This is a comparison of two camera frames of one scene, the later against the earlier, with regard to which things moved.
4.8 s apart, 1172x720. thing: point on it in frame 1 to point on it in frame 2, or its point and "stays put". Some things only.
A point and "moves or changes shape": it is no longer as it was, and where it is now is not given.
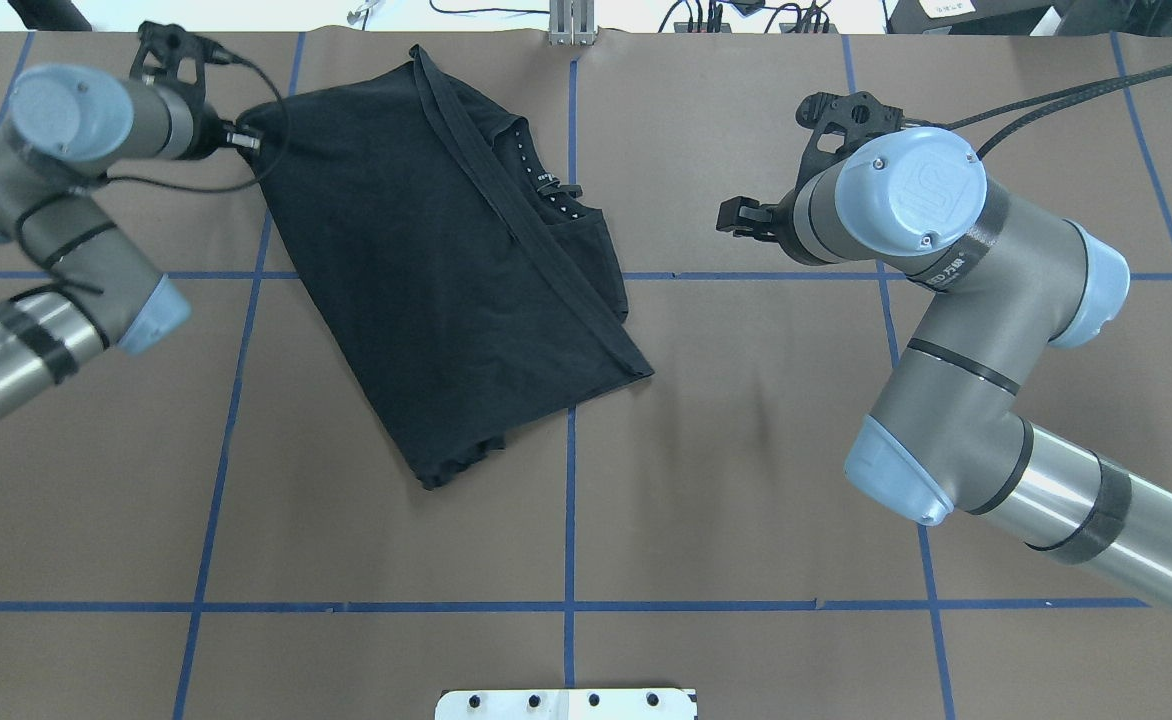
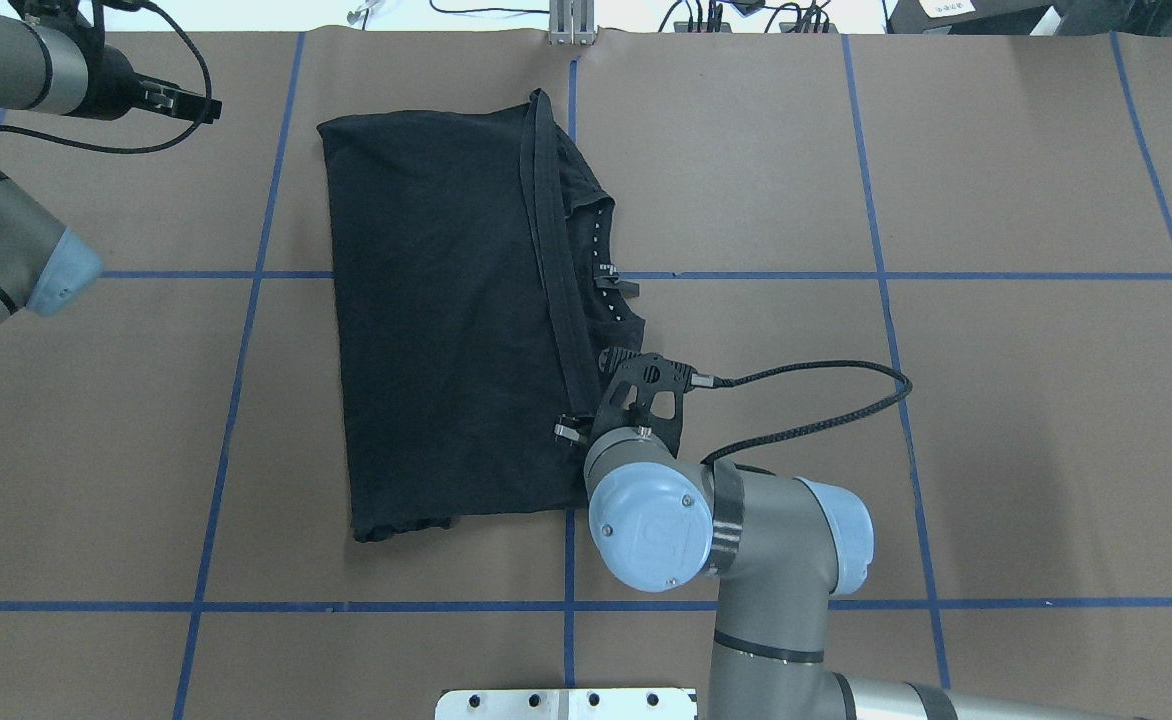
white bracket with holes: [567, 704] stays put
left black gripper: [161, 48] to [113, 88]
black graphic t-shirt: [469, 289] moves or changes shape
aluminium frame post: [572, 22] stays put
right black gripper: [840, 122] to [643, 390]
